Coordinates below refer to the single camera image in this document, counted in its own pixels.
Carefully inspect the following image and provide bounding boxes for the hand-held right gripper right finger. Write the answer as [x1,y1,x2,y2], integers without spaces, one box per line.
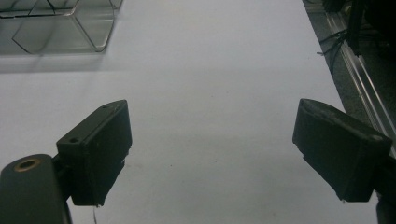
[291,98,393,203]

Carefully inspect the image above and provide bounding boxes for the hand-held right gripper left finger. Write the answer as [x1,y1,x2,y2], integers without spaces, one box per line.
[55,99,134,207]

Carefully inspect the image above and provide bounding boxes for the black metal stand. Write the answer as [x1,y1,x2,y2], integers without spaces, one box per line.
[346,0,396,57]

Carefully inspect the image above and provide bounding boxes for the clear plastic container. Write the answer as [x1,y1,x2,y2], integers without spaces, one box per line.
[0,0,124,56]

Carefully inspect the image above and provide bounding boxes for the aluminium frame rail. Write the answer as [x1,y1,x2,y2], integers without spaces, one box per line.
[323,10,396,141]

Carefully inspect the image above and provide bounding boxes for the black cables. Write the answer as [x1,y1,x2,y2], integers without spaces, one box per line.
[317,29,349,76]

